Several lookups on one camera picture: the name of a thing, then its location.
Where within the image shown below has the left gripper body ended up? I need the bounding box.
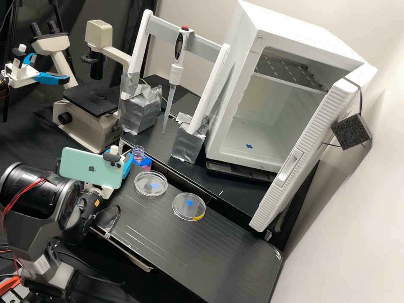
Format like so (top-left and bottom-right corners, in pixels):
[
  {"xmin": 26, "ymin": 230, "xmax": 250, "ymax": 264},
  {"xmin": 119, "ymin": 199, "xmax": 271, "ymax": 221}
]
[{"xmin": 4, "ymin": 61, "xmax": 41, "ymax": 89}]

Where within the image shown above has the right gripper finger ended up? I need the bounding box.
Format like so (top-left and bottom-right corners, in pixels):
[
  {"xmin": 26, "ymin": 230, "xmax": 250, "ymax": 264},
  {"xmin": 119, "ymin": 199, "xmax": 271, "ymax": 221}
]
[{"xmin": 122, "ymin": 154, "xmax": 134, "ymax": 179}]

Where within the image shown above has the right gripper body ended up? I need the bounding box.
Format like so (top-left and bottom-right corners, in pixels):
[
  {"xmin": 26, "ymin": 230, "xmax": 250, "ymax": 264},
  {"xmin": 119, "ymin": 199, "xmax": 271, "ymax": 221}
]
[{"xmin": 83, "ymin": 182, "xmax": 115, "ymax": 200}]

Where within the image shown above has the petri dish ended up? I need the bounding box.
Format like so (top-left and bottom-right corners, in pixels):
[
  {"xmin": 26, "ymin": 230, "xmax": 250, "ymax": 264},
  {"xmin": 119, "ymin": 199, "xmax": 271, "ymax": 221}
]
[{"xmin": 133, "ymin": 170, "xmax": 168, "ymax": 198}]

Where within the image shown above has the cream microscope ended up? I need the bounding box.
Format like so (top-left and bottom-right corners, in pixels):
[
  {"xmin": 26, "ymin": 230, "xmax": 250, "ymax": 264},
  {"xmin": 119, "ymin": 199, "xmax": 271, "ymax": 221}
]
[{"xmin": 29, "ymin": 19, "xmax": 134, "ymax": 154}]

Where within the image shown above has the petri dish lid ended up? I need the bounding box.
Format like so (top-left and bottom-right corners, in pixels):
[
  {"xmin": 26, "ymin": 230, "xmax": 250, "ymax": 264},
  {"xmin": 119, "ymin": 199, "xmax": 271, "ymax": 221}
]
[{"xmin": 171, "ymin": 192, "xmax": 207, "ymax": 222}]

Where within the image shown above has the black platform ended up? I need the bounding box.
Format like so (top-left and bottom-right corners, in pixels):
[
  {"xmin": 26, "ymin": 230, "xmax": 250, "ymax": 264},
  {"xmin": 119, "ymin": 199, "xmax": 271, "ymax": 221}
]
[
  {"xmin": 121, "ymin": 75, "xmax": 320, "ymax": 252},
  {"xmin": 89, "ymin": 163, "xmax": 284, "ymax": 303}
]

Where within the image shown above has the white pipette stand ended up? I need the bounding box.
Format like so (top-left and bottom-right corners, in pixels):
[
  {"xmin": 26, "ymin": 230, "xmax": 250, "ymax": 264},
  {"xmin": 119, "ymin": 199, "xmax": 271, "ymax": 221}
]
[{"xmin": 119, "ymin": 8, "xmax": 231, "ymax": 165}]

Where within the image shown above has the pipette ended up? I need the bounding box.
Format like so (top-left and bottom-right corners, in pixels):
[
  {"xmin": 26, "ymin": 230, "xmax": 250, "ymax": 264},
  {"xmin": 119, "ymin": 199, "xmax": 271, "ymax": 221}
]
[{"xmin": 161, "ymin": 24, "xmax": 194, "ymax": 134}]

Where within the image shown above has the incubator door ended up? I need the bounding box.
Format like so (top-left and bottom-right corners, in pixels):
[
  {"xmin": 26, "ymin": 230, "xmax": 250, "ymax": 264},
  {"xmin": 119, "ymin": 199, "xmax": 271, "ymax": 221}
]
[{"xmin": 248, "ymin": 64, "xmax": 373, "ymax": 233}]

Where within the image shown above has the white incubator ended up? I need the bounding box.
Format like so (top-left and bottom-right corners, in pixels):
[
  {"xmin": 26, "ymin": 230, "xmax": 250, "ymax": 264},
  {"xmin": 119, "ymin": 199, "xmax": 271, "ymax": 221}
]
[{"xmin": 203, "ymin": 0, "xmax": 378, "ymax": 173}]

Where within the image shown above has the right wrist camera phone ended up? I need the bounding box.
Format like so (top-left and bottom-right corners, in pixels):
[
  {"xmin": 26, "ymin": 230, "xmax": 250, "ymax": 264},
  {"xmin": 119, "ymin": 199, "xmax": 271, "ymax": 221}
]
[{"xmin": 56, "ymin": 144, "xmax": 126, "ymax": 190}]

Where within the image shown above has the black cable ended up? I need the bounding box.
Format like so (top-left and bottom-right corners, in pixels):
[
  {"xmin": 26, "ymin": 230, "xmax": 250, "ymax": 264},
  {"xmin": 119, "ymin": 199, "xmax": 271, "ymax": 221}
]
[{"xmin": 56, "ymin": 249, "xmax": 128, "ymax": 287}]

